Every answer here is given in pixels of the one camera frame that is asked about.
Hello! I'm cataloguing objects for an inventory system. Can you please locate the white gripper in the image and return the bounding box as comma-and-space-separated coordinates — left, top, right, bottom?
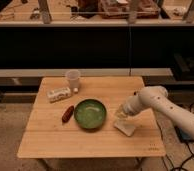
115, 95, 144, 120

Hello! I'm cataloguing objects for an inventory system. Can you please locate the white sponge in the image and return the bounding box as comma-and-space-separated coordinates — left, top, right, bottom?
114, 120, 136, 137

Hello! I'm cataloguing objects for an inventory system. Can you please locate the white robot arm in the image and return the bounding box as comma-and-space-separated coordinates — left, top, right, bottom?
116, 86, 194, 139

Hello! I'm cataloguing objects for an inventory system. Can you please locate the green ceramic bowl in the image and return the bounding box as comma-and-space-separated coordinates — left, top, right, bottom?
74, 99, 107, 129

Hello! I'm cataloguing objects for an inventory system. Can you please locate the wooden folding table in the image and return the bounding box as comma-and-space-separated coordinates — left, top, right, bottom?
16, 76, 167, 171

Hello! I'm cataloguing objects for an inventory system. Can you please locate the brown sausage toy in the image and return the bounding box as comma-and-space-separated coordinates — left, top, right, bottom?
62, 106, 74, 123

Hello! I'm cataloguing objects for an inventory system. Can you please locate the translucent plastic cup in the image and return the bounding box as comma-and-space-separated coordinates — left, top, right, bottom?
65, 69, 81, 89

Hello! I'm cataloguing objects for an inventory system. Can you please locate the white rectangular packet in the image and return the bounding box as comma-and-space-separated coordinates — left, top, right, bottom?
47, 87, 71, 102

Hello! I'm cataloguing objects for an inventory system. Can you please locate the black cable on floor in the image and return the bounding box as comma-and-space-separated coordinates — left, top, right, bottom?
156, 79, 194, 171

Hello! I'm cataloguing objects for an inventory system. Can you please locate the grey metal shelf rail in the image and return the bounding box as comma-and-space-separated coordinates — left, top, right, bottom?
0, 68, 172, 86

